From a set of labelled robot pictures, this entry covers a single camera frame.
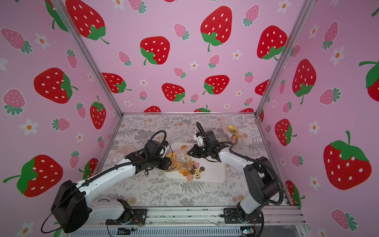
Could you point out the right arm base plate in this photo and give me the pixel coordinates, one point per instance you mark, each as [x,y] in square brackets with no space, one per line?
[238,216]

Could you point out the white plastic tray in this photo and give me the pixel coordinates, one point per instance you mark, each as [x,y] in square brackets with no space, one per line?
[209,172]

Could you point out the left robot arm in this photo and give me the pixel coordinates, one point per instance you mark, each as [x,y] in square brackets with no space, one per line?
[73,205]

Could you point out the aluminium front rail frame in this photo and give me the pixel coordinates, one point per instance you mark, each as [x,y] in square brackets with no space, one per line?
[203,221]

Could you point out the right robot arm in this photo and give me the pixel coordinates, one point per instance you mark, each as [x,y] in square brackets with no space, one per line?
[263,183]

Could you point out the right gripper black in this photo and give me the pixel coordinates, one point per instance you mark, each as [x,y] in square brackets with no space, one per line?
[196,149]

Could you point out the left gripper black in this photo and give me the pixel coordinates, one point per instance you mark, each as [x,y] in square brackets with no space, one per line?
[166,164]

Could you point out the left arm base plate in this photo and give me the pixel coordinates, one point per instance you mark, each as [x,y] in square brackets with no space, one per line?
[130,217]

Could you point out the ziploc bag yellow duck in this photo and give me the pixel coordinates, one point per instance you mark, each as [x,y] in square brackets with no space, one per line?
[181,161]

